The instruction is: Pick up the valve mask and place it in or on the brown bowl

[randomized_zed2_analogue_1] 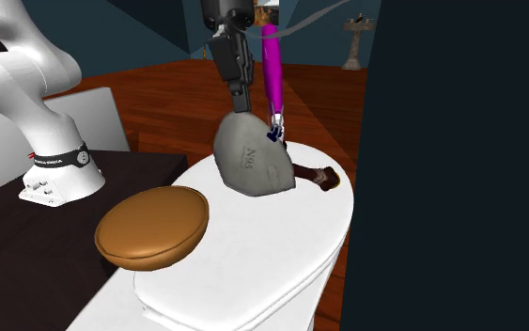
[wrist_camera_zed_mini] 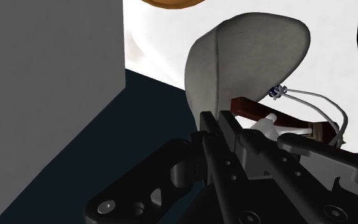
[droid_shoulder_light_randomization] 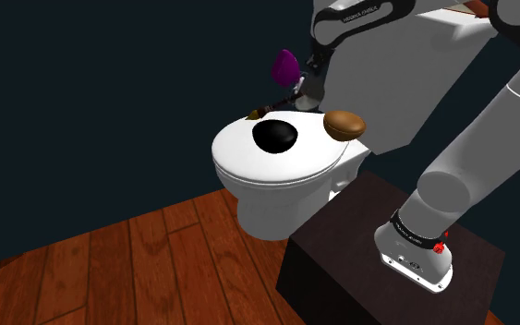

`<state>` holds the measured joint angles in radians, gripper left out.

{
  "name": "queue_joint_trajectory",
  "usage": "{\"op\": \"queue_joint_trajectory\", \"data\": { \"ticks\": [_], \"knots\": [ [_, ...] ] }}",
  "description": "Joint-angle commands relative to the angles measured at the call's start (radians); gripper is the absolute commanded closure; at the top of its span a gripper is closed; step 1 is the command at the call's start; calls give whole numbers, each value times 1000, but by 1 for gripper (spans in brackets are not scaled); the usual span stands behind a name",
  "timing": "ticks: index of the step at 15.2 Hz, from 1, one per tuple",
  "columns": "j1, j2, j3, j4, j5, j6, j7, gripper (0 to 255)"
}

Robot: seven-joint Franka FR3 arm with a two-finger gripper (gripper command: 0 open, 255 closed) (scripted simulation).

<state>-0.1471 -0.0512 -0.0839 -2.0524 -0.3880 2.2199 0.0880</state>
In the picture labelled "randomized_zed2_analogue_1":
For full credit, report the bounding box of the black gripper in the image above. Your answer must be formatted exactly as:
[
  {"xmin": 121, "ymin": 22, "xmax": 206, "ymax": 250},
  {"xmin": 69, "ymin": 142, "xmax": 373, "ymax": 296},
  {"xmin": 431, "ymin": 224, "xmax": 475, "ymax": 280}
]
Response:
[{"xmin": 206, "ymin": 30, "xmax": 256, "ymax": 115}]

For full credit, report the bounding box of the grey face mask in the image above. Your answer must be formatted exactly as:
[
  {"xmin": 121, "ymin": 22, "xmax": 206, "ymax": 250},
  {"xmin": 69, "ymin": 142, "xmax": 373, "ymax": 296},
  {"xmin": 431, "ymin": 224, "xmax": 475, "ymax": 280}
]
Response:
[{"xmin": 211, "ymin": 111, "xmax": 297, "ymax": 197}]

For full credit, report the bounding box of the dark brown banded stick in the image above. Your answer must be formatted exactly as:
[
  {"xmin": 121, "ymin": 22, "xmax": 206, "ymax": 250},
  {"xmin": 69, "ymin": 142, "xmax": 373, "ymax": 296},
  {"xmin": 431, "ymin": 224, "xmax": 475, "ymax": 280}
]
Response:
[{"xmin": 290, "ymin": 162, "xmax": 342, "ymax": 193}]

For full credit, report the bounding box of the white toilet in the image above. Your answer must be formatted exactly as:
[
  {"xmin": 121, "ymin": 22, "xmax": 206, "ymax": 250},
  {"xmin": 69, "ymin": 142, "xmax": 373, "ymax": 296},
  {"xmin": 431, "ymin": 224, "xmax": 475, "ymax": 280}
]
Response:
[{"xmin": 66, "ymin": 140, "xmax": 355, "ymax": 331}]

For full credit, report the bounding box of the brown wooden bowl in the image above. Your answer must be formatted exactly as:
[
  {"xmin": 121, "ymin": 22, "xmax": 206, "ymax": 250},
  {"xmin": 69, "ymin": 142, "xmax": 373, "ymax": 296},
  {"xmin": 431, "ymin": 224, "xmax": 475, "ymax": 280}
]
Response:
[{"xmin": 93, "ymin": 184, "xmax": 210, "ymax": 272}]

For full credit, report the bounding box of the dark robot stand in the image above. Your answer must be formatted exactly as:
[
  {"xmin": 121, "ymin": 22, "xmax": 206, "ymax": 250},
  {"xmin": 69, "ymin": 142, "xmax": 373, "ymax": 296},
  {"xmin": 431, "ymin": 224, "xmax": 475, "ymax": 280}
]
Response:
[{"xmin": 0, "ymin": 150, "xmax": 189, "ymax": 331}]

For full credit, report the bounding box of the magenta handled tool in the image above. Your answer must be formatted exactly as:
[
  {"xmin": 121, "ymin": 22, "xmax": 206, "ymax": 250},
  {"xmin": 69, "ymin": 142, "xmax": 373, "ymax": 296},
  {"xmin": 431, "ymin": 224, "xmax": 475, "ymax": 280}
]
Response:
[{"xmin": 260, "ymin": 23, "xmax": 287, "ymax": 144}]

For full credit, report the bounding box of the grey pedestal sink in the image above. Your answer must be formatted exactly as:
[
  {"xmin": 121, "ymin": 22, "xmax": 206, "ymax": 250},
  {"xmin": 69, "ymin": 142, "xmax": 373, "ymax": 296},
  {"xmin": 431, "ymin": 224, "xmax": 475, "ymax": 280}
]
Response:
[{"xmin": 341, "ymin": 12, "xmax": 378, "ymax": 71}]

